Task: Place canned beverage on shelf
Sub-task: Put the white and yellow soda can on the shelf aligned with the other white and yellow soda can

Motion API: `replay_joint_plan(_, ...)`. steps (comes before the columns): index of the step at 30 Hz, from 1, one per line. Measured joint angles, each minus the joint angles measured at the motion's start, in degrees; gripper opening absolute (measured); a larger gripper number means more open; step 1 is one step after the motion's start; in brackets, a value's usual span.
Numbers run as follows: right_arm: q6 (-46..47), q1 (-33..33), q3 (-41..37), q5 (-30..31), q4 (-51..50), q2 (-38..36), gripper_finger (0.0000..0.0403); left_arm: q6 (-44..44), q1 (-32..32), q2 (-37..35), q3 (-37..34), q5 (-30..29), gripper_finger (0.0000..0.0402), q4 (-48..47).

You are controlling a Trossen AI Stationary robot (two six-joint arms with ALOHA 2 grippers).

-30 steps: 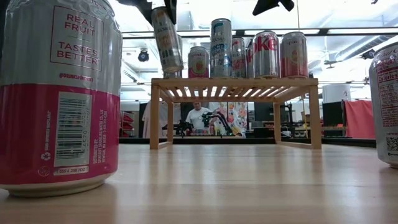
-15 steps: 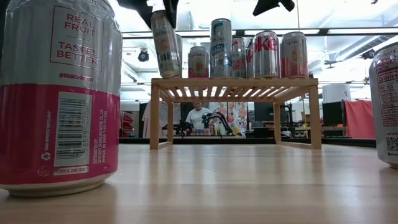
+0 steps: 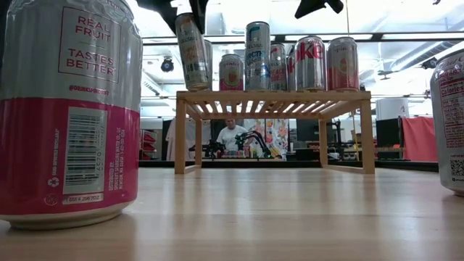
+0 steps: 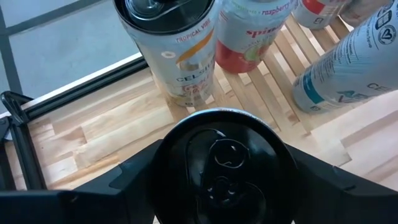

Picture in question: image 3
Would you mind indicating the floral hanging shirt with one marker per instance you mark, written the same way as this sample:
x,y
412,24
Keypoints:
x,y
277,134

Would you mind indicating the pale pink Spindrift can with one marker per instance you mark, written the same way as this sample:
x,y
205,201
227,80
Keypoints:
x,y
343,63

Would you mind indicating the black hanging garment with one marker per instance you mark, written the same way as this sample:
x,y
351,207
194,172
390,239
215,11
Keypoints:
x,y
217,127

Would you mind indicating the red panel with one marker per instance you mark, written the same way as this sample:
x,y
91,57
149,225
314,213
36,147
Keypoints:
x,y
418,139

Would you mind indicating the Spindrift can with fruit emblem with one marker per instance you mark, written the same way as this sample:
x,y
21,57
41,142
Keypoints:
x,y
231,74

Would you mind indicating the wooden slatted shelf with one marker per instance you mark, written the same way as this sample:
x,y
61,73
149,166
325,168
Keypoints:
x,y
272,96

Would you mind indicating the person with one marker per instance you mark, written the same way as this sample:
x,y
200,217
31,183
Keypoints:
x,y
230,136

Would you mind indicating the black ceiling camera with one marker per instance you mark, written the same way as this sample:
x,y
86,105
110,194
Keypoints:
x,y
167,65

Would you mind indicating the distant black machine frame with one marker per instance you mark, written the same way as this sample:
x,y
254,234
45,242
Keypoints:
x,y
339,137

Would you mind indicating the black ceiling fixture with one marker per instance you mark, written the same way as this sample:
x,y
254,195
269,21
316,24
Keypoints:
x,y
429,63

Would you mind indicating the black overhead beam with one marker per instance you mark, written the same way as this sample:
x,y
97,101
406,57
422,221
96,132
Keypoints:
x,y
398,36

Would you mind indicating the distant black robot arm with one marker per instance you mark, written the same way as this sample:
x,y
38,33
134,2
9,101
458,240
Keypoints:
x,y
253,137
210,148

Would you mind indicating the black computer monitor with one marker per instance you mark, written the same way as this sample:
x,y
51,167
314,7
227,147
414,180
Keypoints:
x,y
307,130
388,132

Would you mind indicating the distant row of cans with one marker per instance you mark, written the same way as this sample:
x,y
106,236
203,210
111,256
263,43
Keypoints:
x,y
232,154

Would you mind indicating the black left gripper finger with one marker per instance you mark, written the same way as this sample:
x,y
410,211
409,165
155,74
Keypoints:
x,y
163,9
199,12

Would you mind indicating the pink and silver Spindrift can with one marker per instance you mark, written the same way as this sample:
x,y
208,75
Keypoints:
x,y
72,145

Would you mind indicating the white hanging shirt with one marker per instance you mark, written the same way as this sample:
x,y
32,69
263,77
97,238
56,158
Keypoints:
x,y
190,137

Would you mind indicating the red and white rack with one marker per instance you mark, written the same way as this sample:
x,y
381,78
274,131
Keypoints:
x,y
149,139

